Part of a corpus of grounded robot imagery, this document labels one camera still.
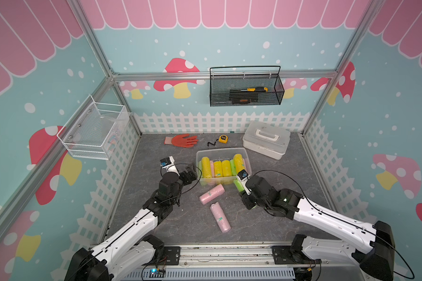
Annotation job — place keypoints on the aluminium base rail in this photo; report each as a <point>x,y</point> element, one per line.
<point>251,261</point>

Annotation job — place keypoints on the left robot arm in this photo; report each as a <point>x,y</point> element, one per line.
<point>133,245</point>

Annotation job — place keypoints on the red work glove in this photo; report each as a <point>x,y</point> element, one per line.
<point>182,141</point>

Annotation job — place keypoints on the black wire mesh basket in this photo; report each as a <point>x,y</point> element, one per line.
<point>226,78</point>

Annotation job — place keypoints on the green circuit board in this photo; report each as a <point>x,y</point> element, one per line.
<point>157,273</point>

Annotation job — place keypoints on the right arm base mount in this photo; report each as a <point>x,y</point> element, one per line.
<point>293,254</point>

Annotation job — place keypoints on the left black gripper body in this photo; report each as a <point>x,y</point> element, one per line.
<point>186,180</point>

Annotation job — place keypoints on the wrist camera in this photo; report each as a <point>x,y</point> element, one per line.
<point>243,178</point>
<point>168,164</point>

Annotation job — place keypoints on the white wire basket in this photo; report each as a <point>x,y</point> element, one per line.
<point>95,130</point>

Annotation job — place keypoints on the yellow tape measure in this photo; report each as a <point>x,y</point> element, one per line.
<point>223,139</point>

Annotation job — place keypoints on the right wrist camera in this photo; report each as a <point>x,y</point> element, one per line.
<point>243,178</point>

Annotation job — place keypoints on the pink roll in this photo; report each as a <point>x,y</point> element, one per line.
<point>220,217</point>
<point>212,194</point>
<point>212,168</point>
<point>245,165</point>

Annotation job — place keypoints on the clear plastic storage box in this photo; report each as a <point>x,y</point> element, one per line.
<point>221,155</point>

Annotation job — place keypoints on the green roll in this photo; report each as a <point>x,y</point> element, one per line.
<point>199,167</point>
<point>233,167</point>
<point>238,185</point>

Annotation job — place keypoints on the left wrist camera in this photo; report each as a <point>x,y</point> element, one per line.
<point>168,164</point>

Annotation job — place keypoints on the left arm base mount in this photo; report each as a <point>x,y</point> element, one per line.
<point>165,255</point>

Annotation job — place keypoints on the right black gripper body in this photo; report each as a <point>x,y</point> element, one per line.
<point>249,201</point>

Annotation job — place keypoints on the white lidded tool case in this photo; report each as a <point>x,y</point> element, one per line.
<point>268,140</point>

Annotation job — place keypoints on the yellow black screwdriver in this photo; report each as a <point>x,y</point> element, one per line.
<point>256,89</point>

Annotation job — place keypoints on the black orange tool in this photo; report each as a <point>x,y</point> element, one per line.
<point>240,100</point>

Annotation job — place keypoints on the yellow roll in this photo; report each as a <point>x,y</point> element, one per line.
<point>218,170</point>
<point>206,168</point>
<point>227,174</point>
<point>238,163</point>

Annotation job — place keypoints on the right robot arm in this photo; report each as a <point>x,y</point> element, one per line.
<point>370,246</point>

